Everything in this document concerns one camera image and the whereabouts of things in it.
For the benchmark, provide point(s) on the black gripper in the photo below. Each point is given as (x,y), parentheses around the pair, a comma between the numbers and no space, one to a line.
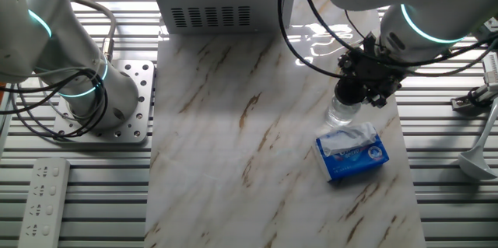
(373,67)

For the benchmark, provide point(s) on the clear glass jar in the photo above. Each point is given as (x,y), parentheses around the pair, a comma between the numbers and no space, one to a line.
(340,116)

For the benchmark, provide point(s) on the blue tissue pack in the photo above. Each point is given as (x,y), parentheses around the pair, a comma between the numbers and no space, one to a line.
(350,162)

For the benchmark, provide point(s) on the white marble pattern board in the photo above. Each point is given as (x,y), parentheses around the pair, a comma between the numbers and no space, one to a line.
(233,143)

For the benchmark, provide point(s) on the white power strip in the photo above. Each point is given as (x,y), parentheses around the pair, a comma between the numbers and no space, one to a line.
(43,201)

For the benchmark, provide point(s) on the small metal bracket clamp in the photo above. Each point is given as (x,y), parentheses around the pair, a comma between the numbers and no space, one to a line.
(463,102)

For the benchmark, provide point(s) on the silver finned camera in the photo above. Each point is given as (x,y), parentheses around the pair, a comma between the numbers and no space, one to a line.
(491,67)

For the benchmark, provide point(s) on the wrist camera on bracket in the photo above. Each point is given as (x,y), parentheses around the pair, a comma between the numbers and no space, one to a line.
(488,28)

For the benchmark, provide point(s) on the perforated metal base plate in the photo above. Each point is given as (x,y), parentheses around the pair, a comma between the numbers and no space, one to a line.
(140,123)

